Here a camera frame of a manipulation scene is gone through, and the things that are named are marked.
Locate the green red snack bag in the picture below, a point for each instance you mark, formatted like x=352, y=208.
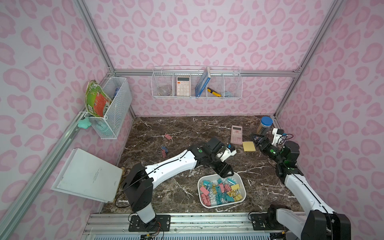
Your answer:
x=96, y=100

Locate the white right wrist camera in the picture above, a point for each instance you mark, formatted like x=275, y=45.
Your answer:
x=277, y=136

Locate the yellow binder clip cluster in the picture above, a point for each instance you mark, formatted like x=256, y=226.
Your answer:
x=215, y=189

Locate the white wire wall shelf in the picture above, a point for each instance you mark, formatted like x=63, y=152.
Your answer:
x=227, y=81

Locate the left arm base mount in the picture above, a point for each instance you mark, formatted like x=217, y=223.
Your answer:
x=159, y=223

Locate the blue book in shelf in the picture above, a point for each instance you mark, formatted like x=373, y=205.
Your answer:
x=203, y=82

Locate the white paper pad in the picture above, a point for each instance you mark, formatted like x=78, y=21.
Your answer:
x=87, y=176

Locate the white mesh side basket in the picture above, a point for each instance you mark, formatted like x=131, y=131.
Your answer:
x=109, y=127

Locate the yellow sticky note pad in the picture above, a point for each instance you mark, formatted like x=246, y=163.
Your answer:
x=249, y=147

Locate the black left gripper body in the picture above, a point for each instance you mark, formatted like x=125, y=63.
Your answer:
x=223, y=166

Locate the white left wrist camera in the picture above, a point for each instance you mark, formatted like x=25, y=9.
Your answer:
x=228, y=152

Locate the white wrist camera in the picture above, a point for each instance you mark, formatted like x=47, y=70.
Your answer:
x=228, y=152
x=277, y=136

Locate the yellow utility knife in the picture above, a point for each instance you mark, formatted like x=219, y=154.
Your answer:
x=214, y=93

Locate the pencil jar blue lid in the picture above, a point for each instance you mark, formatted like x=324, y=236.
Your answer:
x=264, y=126

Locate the white storage tray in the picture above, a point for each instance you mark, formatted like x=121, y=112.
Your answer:
x=232, y=190

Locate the teal binder clip near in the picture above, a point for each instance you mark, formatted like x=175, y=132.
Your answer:
x=207, y=184

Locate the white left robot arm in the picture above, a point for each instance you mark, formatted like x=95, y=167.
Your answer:
x=140, y=182

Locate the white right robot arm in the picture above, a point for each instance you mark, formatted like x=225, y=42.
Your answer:
x=321, y=222

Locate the white calculator in shelf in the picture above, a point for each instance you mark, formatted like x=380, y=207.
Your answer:
x=183, y=86

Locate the pink calculator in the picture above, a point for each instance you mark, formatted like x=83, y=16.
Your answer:
x=236, y=135

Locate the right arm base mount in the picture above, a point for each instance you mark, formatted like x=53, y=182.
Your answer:
x=267, y=221

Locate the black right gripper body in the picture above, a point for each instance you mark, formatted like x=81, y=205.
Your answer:
x=263, y=144

